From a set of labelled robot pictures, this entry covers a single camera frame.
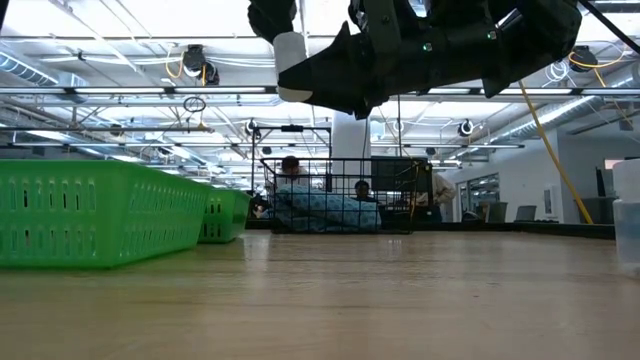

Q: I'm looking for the grey bin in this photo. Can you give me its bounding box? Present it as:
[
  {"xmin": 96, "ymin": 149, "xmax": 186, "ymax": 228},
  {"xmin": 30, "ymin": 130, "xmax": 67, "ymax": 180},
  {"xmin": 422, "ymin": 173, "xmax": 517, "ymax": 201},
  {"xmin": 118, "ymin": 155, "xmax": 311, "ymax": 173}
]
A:
[{"xmin": 579, "ymin": 196, "xmax": 617, "ymax": 225}]

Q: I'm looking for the person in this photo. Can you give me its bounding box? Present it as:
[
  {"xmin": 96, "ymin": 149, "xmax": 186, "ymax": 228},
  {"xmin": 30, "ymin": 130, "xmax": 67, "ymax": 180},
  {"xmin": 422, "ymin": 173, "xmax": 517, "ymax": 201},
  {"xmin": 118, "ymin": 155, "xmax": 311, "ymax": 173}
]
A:
[
  {"xmin": 352, "ymin": 179, "xmax": 375, "ymax": 202},
  {"xmin": 414, "ymin": 172, "xmax": 457, "ymax": 222},
  {"xmin": 273, "ymin": 155, "xmax": 312, "ymax": 190}
]

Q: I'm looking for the green plastic basket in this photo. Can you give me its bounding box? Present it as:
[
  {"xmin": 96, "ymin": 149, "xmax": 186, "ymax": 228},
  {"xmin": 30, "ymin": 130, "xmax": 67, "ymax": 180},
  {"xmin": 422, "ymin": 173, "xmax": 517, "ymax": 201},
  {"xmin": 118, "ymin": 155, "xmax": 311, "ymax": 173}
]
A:
[
  {"xmin": 0, "ymin": 158, "xmax": 214, "ymax": 271},
  {"xmin": 198, "ymin": 188, "xmax": 253, "ymax": 245}
]

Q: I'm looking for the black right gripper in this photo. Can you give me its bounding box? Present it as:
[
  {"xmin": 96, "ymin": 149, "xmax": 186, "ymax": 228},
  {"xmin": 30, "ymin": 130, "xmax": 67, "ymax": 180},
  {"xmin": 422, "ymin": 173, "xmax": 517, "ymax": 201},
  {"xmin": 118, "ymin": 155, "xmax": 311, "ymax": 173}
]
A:
[{"xmin": 277, "ymin": 0, "xmax": 501, "ymax": 121}]

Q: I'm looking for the black wire basket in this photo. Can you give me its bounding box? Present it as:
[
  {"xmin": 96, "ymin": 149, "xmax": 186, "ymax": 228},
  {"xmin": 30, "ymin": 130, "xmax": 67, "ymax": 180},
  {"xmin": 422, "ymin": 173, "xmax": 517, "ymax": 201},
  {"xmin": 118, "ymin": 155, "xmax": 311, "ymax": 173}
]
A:
[{"xmin": 259, "ymin": 157, "xmax": 434, "ymax": 235}]

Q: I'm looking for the black background rig frame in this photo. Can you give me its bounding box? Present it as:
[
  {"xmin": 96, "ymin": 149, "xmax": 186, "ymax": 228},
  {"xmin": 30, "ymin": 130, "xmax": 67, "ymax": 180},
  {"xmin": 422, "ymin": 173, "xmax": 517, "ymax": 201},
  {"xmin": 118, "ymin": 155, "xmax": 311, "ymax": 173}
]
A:
[{"xmin": 249, "ymin": 124, "xmax": 334, "ymax": 194}]

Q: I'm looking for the grey laptop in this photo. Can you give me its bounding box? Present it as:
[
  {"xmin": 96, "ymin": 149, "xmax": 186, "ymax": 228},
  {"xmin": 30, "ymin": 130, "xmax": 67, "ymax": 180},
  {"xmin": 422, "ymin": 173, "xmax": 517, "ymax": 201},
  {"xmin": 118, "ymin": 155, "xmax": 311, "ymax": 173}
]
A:
[{"xmin": 514, "ymin": 204, "xmax": 539, "ymax": 223}]

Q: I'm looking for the silver ceiling duct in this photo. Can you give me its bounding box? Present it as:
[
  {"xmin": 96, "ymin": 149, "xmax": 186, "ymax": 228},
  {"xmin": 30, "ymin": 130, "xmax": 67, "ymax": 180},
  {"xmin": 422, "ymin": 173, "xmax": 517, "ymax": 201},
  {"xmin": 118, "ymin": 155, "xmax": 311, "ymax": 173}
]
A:
[{"xmin": 492, "ymin": 94, "xmax": 616, "ymax": 144}]

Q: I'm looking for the dark waste bin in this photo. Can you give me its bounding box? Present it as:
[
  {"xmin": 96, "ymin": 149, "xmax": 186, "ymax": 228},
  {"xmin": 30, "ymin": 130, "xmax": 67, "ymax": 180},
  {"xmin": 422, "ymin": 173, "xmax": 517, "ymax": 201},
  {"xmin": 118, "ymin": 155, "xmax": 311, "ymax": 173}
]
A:
[{"xmin": 487, "ymin": 201, "xmax": 509, "ymax": 224}]

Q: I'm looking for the yellow cable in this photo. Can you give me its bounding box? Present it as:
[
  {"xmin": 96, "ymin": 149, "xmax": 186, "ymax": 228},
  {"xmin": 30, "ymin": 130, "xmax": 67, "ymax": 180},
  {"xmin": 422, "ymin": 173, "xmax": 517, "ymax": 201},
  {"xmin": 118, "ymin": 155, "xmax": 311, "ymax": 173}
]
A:
[{"xmin": 517, "ymin": 79, "xmax": 596, "ymax": 225}]

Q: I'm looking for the blue patterned soft pack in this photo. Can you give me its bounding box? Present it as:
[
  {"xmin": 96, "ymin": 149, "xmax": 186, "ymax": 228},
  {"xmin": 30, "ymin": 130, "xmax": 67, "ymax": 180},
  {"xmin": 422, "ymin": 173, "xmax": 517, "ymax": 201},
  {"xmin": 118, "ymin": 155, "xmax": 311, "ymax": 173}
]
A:
[{"xmin": 272, "ymin": 184, "xmax": 382, "ymax": 234}]

